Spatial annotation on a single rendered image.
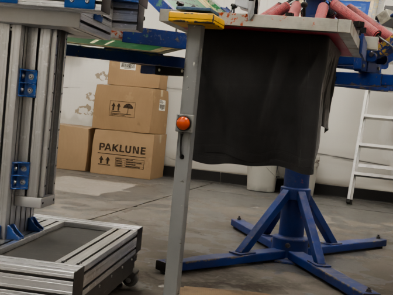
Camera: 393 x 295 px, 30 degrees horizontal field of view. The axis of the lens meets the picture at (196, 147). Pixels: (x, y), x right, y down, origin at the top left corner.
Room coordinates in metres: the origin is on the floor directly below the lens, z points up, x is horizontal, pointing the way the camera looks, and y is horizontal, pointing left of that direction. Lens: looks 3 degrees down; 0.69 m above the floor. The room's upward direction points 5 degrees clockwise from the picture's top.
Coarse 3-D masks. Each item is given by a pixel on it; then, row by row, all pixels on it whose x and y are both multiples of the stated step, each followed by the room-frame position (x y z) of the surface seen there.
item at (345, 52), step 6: (258, 30) 2.29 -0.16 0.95; (264, 30) 2.28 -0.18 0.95; (270, 30) 2.27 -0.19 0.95; (276, 30) 2.25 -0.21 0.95; (282, 30) 2.23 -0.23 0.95; (288, 30) 2.22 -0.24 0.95; (330, 36) 2.27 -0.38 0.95; (336, 36) 2.25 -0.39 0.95; (336, 42) 2.42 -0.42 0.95; (342, 42) 2.40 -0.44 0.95; (342, 48) 2.59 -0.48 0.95; (342, 54) 2.84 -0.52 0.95; (348, 54) 2.81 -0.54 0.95
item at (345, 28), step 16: (160, 16) 2.28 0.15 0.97; (224, 16) 2.23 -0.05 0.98; (240, 16) 2.22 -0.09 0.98; (256, 16) 2.20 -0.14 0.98; (272, 16) 2.19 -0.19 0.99; (288, 16) 2.18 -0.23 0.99; (320, 32) 2.19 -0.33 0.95; (336, 32) 2.15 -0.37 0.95; (352, 32) 2.20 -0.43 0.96; (352, 48) 2.56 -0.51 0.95
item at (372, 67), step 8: (368, 56) 3.31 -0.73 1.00; (376, 56) 3.29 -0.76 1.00; (344, 64) 3.42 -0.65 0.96; (352, 64) 3.39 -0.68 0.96; (360, 64) 3.30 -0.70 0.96; (368, 64) 3.33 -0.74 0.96; (376, 64) 3.37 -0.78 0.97; (384, 64) 3.66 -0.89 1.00; (360, 72) 3.74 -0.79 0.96; (368, 72) 3.34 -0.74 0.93; (376, 72) 3.39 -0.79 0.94
